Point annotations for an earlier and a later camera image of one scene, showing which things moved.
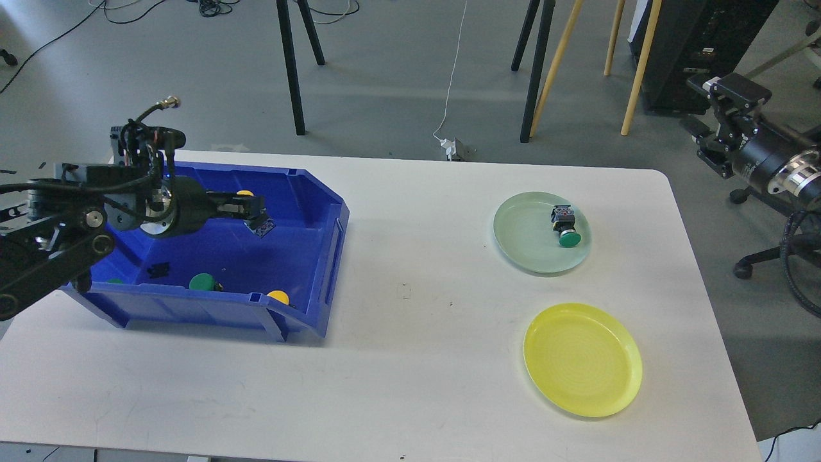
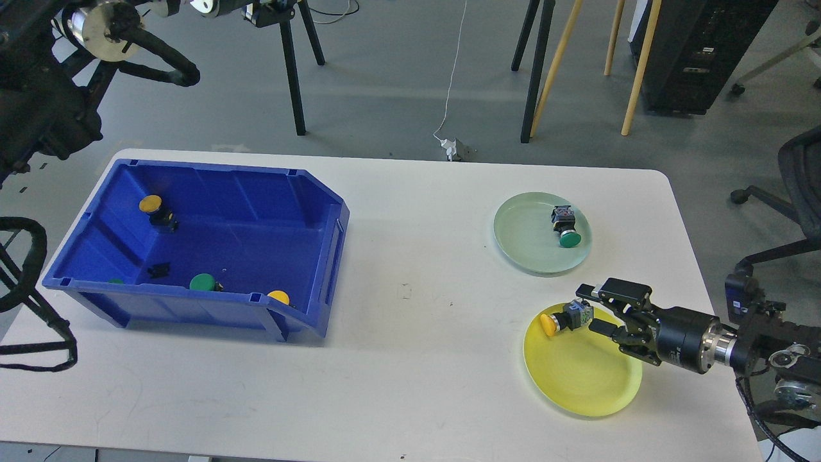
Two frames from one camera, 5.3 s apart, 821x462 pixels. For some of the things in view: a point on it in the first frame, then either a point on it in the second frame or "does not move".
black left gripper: x=195 y=206 -> x=262 y=13
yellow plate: x=584 y=359 does not move
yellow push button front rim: x=279 y=296 does not move
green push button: x=563 y=217 does not move
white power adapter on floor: x=450 y=146 does not move
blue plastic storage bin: x=222 y=270 does not move
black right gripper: x=762 y=156 -> x=681 y=337
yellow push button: x=260 y=223 -> x=575 y=314
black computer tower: x=693 y=40 does not move
